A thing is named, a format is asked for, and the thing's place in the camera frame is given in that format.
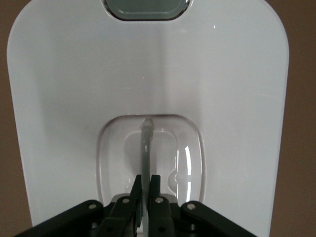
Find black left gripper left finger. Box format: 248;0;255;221
14;174;143;237

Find white box lid grey clips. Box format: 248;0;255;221
6;0;290;237

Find brown table mat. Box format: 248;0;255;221
0;0;316;237

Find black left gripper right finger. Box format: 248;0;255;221
149;174;260;237

